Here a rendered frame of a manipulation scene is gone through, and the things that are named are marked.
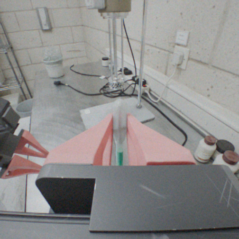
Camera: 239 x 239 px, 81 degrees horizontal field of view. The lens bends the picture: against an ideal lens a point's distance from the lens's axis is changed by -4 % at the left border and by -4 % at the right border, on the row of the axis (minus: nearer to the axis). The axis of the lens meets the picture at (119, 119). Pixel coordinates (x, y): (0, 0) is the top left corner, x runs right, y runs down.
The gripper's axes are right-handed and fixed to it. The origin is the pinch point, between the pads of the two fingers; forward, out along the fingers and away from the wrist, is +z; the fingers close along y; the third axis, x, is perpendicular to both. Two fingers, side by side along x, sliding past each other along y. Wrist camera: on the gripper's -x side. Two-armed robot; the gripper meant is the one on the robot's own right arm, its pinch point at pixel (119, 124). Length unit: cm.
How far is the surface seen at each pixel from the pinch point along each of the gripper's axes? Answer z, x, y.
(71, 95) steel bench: 66, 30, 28
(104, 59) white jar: 116, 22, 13
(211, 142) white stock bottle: 19.5, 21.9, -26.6
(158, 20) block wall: 74, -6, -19
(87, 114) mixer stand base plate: 45, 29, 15
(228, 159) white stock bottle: 12.5, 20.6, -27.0
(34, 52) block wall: 213, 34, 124
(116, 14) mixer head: 40.5, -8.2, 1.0
